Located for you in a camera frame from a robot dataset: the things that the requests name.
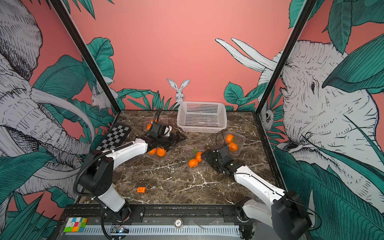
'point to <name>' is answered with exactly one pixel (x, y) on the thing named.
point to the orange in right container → (229, 138)
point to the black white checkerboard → (114, 137)
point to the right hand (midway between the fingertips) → (204, 155)
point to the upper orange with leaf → (198, 156)
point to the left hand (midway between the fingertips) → (184, 139)
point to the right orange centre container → (161, 152)
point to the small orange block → (141, 189)
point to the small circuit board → (119, 229)
